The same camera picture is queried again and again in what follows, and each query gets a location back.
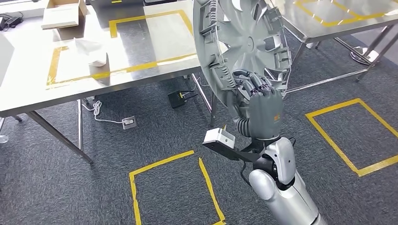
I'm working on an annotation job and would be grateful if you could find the white socket cable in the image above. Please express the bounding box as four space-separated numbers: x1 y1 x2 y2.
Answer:
82 100 123 124

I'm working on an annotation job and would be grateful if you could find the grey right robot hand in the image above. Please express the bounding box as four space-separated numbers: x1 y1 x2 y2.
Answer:
228 69 284 140

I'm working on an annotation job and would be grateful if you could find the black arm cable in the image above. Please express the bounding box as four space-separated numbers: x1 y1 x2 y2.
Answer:
239 161 251 187

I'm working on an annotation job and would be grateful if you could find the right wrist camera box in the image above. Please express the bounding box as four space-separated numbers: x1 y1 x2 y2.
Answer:
202 127 265 163

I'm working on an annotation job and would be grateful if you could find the open cardboard box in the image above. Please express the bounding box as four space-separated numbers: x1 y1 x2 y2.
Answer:
41 0 89 30

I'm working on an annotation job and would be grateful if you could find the white crumpled paper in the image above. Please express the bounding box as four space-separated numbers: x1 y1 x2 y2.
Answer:
74 37 108 68

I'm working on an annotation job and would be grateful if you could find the white power socket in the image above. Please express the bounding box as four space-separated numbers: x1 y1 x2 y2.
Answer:
122 115 138 130

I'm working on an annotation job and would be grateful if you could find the silver plastic wheel hubcap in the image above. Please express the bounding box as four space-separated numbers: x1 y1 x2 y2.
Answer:
192 0 293 117

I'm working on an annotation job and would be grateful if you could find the black power adapter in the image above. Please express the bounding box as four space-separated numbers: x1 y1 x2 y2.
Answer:
0 12 24 31

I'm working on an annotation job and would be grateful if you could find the chrome round base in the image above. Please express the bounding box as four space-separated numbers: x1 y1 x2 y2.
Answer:
350 46 380 65

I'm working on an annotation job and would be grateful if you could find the small black device box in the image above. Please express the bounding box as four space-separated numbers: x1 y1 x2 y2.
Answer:
168 90 198 109

